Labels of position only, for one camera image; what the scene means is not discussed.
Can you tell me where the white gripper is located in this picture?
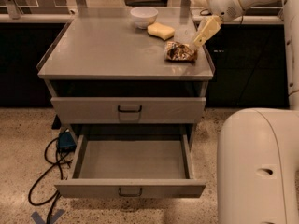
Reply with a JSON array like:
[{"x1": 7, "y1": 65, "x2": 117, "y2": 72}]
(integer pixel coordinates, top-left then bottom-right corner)
[{"x1": 190, "y1": 0, "x2": 244, "y2": 49}]

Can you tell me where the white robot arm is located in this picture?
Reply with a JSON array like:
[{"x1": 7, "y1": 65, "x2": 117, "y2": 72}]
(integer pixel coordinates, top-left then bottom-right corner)
[{"x1": 191, "y1": 0, "x2": 299, "y2": 224}]

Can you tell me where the grey drawer cabinet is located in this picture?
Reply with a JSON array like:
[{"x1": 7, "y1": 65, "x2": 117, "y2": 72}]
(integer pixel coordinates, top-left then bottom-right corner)
[{"x1": 38, "y1": 7, "x2": 213, "y2": 137}]

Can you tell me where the closed upper grey drawer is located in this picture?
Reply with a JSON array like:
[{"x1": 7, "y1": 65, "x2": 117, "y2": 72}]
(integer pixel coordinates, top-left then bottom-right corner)
[{"x1": 51, "y1": 97, "x2": 206, "y2": 124}]

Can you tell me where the open grey drawer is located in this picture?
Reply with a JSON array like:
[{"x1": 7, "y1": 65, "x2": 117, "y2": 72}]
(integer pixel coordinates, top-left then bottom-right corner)
[{"x1": 55, "y1": 134, "x2": 206, "y2": 198}]

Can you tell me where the yellow sponge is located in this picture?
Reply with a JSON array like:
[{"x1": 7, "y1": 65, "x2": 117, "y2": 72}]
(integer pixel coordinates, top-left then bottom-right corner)
[{"x1": 147, "y1": 22, "x2": 175, "y2": 41}]

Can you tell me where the white bowl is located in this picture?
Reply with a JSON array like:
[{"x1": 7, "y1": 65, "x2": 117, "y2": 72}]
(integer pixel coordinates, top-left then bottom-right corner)
[{"x1": 130, "y1": 7, "x2": 158, "y2": 29}]

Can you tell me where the blue power box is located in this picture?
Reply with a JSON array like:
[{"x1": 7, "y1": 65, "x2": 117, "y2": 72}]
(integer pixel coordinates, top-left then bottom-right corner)
[{"x1": 57, "y1": 132, "x2": 77, "y2": 152}]

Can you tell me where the black floor cable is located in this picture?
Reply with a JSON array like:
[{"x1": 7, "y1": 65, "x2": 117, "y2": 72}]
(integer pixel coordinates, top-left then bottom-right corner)
[{"x1": 27, "y1": 136, "x2": 74, "y2": 224}]

